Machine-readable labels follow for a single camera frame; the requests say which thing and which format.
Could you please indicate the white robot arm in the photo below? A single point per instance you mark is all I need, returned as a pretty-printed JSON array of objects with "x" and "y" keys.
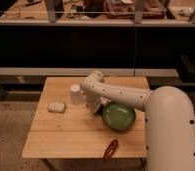
[{"x": 169, "y": 120}]

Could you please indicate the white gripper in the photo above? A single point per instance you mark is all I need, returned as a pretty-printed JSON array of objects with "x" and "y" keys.
[{"x": 96, "y": 105}]

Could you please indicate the white paper cup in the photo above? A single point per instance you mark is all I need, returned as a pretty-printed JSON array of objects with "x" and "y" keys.
[{"x": 76, "y": 95}]

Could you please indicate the wooden table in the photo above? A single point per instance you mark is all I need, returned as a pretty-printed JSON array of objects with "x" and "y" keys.
[{"x": 76, "y": 133}]

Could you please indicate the green round plate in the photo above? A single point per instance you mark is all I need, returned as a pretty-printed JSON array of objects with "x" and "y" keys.
[{"x": 118, "y": 117}]

